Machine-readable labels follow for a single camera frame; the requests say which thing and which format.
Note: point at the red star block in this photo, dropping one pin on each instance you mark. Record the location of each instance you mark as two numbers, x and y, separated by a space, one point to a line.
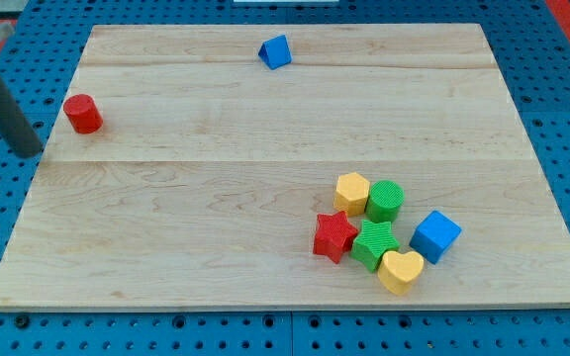
334 236

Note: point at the wooden board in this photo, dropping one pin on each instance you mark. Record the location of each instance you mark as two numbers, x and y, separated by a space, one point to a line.
201 190

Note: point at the green star block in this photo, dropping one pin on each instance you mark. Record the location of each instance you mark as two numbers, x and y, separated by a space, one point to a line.
372 242

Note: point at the blue cube block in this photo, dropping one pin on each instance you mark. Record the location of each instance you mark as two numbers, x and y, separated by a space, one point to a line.
434 236

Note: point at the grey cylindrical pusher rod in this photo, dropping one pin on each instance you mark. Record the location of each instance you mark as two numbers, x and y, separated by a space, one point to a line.
15 129

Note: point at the green cylinder block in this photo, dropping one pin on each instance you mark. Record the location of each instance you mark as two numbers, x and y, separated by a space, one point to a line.
385 201

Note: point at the yellow hexagon block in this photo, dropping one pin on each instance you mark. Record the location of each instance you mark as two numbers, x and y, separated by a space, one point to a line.
351 194

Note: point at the blue triangular prism block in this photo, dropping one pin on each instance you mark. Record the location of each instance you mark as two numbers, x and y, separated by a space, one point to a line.
275 52

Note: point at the yellow heart block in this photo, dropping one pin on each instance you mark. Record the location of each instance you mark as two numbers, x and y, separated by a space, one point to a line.
398 272

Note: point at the red cylinder block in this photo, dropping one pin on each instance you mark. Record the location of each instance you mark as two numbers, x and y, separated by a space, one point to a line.
83 114

